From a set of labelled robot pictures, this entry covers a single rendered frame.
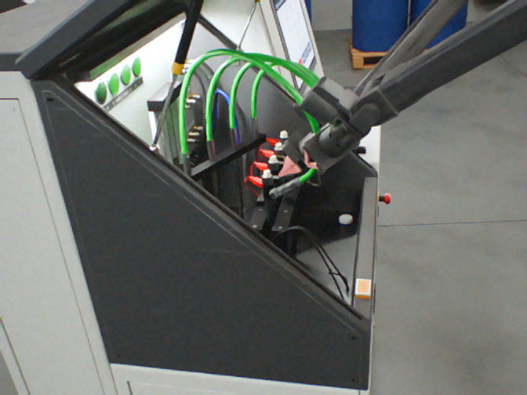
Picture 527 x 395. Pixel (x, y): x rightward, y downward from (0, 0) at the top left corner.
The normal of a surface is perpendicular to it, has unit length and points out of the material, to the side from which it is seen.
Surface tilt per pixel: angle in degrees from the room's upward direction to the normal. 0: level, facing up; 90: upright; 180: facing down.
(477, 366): 0
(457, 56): 99
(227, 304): 90
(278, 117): 90
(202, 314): 90
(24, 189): 90
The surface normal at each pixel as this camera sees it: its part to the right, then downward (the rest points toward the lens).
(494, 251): -0.07, -0.87
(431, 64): -0.44, 0.58
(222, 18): -0.20, 0.48
